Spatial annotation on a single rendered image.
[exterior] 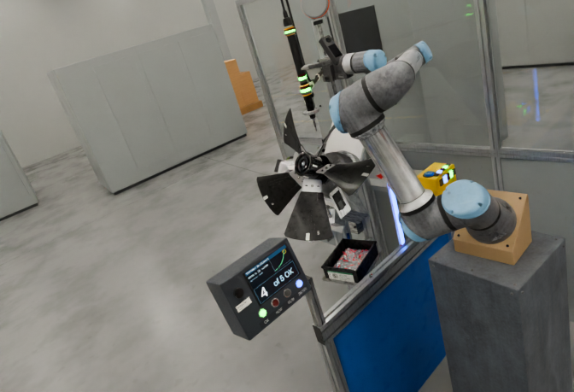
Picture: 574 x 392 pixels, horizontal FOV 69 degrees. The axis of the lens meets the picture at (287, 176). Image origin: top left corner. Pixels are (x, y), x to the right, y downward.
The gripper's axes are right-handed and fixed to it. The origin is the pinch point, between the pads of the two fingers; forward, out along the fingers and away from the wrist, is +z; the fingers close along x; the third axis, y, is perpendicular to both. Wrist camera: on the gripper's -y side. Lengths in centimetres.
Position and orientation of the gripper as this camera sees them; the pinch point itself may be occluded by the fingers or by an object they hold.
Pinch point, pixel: (310, 63)
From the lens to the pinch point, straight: 178.2
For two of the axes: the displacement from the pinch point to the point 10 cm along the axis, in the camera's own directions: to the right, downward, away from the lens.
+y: 2.7, 8.9, 3.5
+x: 7.2, -4.3, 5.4
